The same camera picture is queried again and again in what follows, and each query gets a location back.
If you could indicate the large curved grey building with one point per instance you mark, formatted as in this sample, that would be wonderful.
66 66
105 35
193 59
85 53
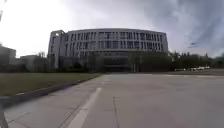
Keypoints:
110 45

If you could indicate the low grey building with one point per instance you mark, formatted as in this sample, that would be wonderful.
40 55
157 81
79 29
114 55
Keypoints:
7 56

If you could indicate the row of parked cars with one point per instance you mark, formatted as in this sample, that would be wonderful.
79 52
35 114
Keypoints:
193 69

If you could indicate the grey stone kerb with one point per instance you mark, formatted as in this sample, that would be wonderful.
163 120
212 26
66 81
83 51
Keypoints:
40 92

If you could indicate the green grass lawn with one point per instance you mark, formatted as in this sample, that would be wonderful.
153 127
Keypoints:
30 81

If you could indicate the row of trees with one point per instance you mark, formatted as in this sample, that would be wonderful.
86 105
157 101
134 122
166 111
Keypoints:
190 61

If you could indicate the grey paved plaza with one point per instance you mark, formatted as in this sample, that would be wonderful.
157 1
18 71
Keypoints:
146 103

